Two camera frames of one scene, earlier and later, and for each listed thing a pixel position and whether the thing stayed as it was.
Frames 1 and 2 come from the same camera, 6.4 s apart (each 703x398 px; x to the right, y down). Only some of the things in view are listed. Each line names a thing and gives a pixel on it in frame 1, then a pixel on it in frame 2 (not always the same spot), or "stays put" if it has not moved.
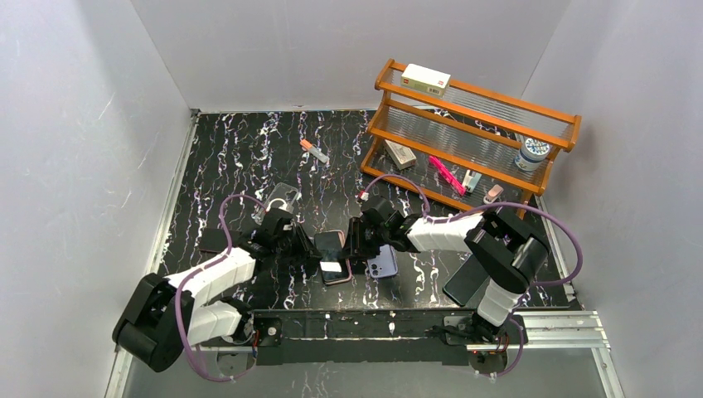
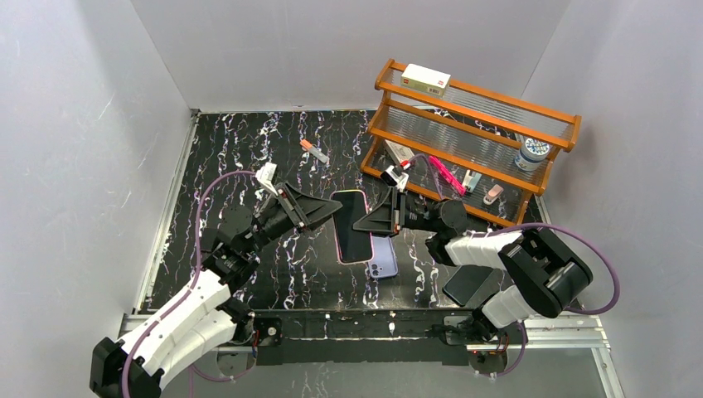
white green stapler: (471, 180) stays put
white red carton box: (425, 80) stays put
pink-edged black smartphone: (342, 240) -> (358, 262)
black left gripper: (299, 241) -> (293, 206)
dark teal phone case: (463, 284) stays put
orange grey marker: (314, 151) stays put
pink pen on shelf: (458, 185) stays put
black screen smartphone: (333, 263) -> (354, 244)
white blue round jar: (532, 155) stays put
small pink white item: (493, 194) stays put
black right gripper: (359, 238) -> (395, 210)
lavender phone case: (385, 264) stays put
